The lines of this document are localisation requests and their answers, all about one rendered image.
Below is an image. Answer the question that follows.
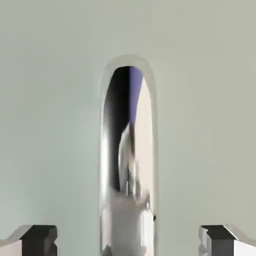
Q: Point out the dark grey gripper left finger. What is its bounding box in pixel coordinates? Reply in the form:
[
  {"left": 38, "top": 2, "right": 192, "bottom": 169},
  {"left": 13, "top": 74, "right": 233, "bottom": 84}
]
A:
[{"left": 0, "top": 224, "right": 59, "bottom": 256}]

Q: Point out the pale grey-green drawer front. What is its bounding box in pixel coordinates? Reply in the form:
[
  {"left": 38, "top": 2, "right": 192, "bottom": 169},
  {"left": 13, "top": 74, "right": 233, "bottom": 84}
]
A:
[{"left": 0, "top": 0, "right": 256, "bottom": 256}]

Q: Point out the shiny silver curved drawer handle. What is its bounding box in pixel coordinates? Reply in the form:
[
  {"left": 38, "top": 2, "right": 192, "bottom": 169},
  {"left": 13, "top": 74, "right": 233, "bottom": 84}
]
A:
[{"left": 98, "top": 53, "right": 160, "bottom": 256}]

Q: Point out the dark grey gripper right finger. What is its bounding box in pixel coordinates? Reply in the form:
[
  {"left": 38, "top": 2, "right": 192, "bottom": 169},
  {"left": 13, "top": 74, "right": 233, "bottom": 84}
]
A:
[{"left": 198, "top": 224, "right": 256, "bottom": 256}]

